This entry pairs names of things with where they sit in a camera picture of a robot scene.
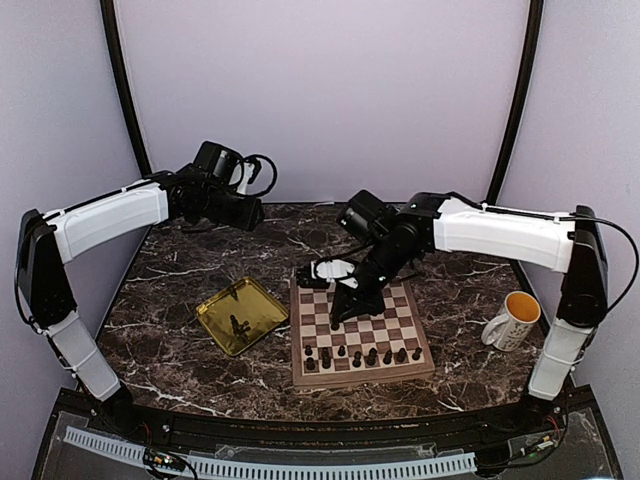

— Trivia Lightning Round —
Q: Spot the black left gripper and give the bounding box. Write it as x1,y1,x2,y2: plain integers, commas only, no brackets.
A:
200,186,263,231

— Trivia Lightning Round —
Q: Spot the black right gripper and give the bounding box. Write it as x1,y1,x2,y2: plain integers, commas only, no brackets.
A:
331,235,415,322

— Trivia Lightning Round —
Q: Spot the gold metal tray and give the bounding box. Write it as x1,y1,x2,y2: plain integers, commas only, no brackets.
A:
195,277,289,357

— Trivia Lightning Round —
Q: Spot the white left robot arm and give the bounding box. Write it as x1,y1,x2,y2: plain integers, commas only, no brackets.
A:
14,141,278,436

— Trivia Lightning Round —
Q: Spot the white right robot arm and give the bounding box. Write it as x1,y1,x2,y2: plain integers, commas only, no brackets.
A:
311,190,609,434

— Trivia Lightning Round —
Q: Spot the wooden chess board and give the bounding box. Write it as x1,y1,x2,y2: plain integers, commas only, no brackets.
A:
290,280,435,390

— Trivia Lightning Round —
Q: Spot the pile of dark chess pieces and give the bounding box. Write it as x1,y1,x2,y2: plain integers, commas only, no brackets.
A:
229,286,251,343

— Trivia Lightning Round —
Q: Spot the white mug orange inside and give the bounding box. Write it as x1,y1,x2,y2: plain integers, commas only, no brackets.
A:
481,291,541,352

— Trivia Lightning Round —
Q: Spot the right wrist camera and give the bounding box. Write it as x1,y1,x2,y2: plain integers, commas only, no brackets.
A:
295,259,358,289

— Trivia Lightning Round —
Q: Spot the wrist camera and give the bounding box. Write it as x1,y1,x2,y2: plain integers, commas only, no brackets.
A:
295,259,358,289
230,162,254,195

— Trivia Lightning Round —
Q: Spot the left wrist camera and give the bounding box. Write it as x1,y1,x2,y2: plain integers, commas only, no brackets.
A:
230,162,254,195

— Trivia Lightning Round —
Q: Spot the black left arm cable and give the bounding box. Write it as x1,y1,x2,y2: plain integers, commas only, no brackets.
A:
239,154,279,199

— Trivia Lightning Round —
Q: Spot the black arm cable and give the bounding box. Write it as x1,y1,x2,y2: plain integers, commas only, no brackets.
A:
569,214,632,321
239,154,279,199

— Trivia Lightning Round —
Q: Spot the black front rail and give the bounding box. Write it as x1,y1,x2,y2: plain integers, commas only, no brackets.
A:
159,415,489,449

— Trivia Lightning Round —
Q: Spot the left black frame post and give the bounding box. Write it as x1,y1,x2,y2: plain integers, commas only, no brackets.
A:
99,0,153,176

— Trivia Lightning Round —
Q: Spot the black frame post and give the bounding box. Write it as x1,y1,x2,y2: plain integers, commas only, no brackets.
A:
99,0,153,176
485,0,544,204

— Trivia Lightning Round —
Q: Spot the white slotted cable duct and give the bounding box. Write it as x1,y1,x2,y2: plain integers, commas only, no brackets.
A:
63,426,477,479

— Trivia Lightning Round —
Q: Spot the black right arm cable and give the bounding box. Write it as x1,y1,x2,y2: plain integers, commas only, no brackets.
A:
569,214,632,321

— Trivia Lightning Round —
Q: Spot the right black frame post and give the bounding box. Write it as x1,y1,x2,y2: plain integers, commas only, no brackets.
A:
485,0,544,204

